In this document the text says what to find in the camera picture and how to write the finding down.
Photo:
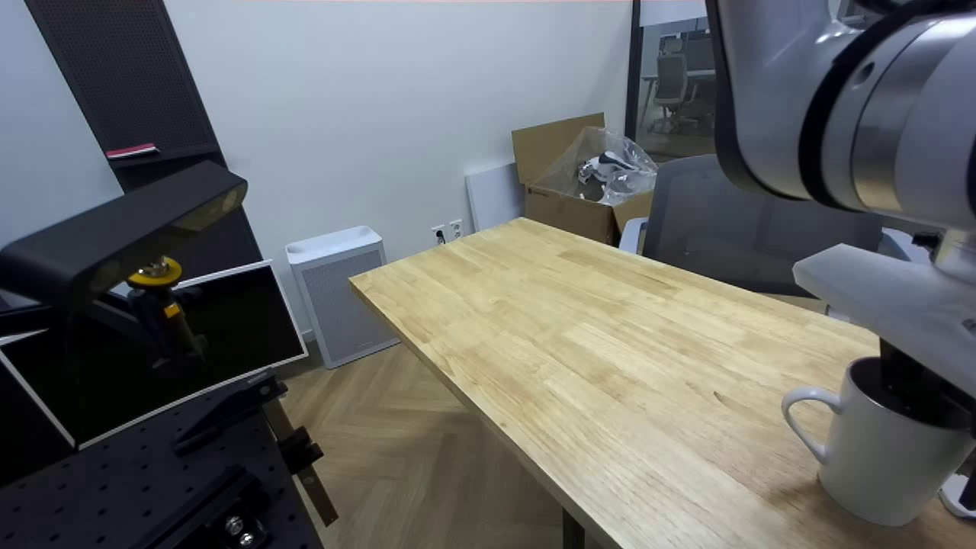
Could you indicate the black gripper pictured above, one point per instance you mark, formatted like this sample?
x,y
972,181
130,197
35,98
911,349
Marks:
x,y
916,389

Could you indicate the white mug cup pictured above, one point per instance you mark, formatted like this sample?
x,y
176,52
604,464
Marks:
x,y
889,448

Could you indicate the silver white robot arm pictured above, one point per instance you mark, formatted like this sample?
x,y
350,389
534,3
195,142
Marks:
x,y
868,108

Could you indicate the smartphone with green case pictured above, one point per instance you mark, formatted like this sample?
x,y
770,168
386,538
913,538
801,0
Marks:
x,y
959,491

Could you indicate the grey office chair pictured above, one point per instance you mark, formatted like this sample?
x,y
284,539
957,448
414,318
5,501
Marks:
x,y
705,222

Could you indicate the crumpled clear plastic wrap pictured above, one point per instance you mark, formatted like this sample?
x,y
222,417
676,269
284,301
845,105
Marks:
x,y
603,168

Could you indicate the cardboard box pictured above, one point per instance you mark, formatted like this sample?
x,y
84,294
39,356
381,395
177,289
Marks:
x,y
534,149

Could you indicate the white flat panel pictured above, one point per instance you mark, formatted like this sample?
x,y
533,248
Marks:
x,y
492,197

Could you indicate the white air purifier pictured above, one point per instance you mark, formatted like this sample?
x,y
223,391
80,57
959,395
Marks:
x,y
320,269

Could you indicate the black perforated breadboard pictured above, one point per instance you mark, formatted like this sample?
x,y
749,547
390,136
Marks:
x,y
206,474

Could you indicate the black white-edged box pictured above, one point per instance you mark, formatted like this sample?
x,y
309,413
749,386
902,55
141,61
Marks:
x,y
98,378

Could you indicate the black stereo camera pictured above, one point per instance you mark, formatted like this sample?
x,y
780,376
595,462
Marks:
x,y
98,248

